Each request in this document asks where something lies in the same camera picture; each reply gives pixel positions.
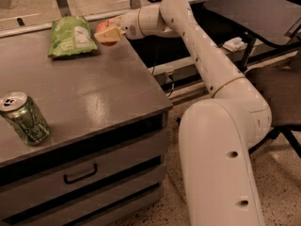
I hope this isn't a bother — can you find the green rice chip bag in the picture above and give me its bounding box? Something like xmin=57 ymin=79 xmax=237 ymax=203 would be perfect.
xmin=48 ymin=16 xmax=97 ymax=58

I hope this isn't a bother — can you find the black drawer handle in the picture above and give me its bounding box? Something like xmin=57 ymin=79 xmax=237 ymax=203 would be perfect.
xmin=63 ymin=164 xmax=98 ymax=185

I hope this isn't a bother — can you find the black rolling laptop stand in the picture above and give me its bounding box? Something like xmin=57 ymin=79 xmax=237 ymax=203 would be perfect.
xmin=204 ymin=0 xmax=301 ymax=72

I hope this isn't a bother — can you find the black office chair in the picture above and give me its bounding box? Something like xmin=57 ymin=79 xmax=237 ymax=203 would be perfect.
xmin=246 ymin=68 xmax=301 ymax=157

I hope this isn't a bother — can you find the green soda can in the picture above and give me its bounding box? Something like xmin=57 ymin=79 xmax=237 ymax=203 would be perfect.
xmin=0 ymin=91 xmax=50 ymax=145

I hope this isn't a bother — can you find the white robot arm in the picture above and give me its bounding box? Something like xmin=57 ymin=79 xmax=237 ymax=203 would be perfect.
xmin=95 ymin=0 xmax=272 ymax=226

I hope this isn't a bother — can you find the grey drawer cabinet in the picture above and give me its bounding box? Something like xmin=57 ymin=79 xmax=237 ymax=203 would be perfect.
xmin=0 ymin=30 xmax=172 ymax=226

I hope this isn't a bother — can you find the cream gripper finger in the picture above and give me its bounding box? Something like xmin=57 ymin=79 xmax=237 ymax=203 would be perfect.
xmin=94 ymin=26 xmax=125 ymax=43
xmin=106 ymin=15 xmax=122 ymax=26

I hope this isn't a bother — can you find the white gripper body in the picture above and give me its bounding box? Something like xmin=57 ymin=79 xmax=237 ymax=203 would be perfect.
xmin=120 ymin=9 xmax=145 ymax=40

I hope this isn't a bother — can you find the red apple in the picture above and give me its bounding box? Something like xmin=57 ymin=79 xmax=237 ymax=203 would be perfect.
xmin=95 ymin=20 xmax=116 ymax=46

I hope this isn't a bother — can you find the black hanging cable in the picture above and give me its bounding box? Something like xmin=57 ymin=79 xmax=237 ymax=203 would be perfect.
xmin=150 ymin=40 xmax=161 ymax=76

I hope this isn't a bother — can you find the white power adapter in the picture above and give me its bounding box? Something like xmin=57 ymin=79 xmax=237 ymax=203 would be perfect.
xmin=223 ymin=37 xmax=246 ymax=52

